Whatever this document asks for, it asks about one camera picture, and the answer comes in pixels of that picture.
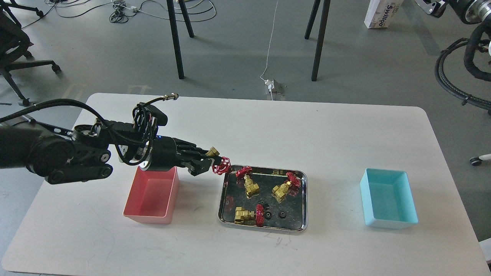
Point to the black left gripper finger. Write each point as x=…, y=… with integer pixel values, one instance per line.
x=196, y=166
x=190, y=150

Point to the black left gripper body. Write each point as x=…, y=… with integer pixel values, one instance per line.
x=165, y=154

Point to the brass valve red handle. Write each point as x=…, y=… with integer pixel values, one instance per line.
x=257, y=217
x=279, y=192
x=251, y=188
x=221, y=164

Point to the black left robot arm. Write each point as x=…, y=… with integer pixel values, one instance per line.
x=64, y=156

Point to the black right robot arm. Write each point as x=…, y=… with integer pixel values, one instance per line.
x=470, y=12

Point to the pink plastic box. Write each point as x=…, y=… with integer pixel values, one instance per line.
x=152, y=196

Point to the light blue plastic box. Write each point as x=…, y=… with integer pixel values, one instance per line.
x=387, y=199

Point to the white cardboard box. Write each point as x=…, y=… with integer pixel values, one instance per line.
x=380, y=13

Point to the silver metal tray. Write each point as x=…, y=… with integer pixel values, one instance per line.
x=295, y=204

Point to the white power adapter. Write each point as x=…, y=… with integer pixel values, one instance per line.
x=272, y=86

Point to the black table leg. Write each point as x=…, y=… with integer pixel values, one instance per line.
x=320, y=40
x=312, y=18
x=175, y=38
x=186, y=18

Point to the black office chair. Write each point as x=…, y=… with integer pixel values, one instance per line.
x=14, y=44

